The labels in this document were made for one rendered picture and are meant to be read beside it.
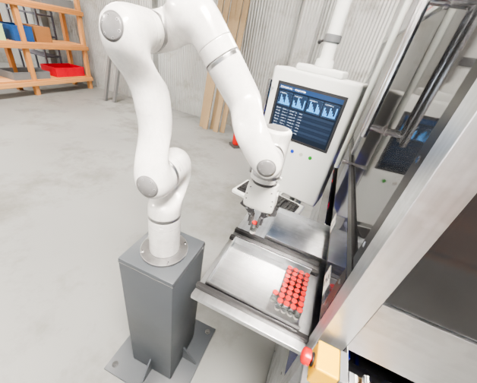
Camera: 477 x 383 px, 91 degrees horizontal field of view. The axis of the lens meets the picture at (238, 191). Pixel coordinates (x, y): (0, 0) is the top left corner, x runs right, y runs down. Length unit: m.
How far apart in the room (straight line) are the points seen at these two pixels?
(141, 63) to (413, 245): 0.68
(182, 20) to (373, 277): 0.68
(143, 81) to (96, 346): 1.54
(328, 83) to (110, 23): 1.06
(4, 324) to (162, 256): 1.31
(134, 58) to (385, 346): 0.88
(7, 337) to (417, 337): 1.97
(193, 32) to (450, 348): 0.87
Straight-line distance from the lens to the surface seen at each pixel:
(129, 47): 0.65
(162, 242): 0.94
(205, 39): 0.63
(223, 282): 0.93
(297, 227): 1.26
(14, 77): 6.53
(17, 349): 2.00
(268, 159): 0.56
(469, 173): 0.48
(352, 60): 4.97
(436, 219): 0.51
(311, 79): 1.45
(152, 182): 0.72
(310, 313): 0.96
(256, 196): 0.72
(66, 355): 1.88
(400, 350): 0.75
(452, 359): 0.76
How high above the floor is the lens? 1.63
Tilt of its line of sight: 32 degrees down
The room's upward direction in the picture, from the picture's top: 11 degrees clockwise
